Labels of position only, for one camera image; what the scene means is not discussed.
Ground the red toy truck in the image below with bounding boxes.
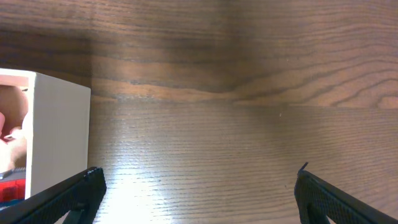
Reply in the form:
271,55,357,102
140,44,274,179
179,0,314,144
1,167,26,203

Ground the white cardboard box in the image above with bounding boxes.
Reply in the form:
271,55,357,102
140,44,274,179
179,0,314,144
1,68,91,198

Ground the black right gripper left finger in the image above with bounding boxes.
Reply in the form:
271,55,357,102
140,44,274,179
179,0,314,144
1,167,106,224

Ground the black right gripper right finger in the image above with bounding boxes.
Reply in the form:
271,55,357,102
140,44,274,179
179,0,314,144
294,163,397,224

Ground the white pink duck toy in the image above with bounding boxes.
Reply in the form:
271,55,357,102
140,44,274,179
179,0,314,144
1,113,27,172

